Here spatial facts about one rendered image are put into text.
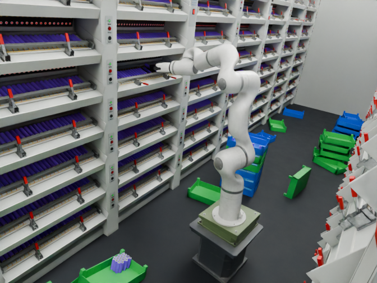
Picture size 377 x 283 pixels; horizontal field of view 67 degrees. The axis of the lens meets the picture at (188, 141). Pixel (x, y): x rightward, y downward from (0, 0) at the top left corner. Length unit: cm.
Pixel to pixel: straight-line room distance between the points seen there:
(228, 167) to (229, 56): 52
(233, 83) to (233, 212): 70
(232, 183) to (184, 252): 64
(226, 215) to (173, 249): 49
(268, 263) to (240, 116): 102
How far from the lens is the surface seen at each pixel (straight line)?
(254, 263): 198
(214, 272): 183
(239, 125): 139
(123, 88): 164
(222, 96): 271
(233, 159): 141
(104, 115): 158
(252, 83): 139
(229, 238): 162
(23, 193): 151
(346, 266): 44
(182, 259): 189
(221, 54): 142
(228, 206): 158
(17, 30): 146
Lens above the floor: 140
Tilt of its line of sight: 25 degrees down
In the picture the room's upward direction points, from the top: 6 degrees clockwise
